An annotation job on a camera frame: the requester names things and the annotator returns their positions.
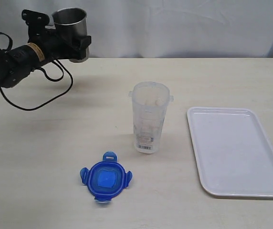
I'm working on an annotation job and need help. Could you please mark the clear tall plastic container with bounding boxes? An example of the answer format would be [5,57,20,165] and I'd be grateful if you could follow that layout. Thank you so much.
[129,82,174,154]

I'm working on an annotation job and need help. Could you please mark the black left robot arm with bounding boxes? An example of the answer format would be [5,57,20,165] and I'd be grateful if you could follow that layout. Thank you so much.
[0,8,92,88]

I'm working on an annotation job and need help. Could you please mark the white plastic tray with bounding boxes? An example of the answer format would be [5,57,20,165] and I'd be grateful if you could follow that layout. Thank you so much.
[187,107,273,198]

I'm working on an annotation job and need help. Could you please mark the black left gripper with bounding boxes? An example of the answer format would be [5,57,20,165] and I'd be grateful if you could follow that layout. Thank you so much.
[21,9,91,62]

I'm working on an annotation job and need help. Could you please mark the blue container lid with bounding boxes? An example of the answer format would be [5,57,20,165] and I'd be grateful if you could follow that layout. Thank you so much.
[80,151,133,203]

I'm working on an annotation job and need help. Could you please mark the white backdrop curtain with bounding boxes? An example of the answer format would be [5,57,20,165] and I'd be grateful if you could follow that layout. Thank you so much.
[0,0,273,58]

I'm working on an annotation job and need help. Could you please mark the stainless steel cup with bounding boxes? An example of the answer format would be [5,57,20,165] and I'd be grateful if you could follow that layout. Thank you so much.
[52,8,88,63]

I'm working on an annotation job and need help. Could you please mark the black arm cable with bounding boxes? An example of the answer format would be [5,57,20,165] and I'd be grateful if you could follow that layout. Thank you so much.
[0,31,74,111]

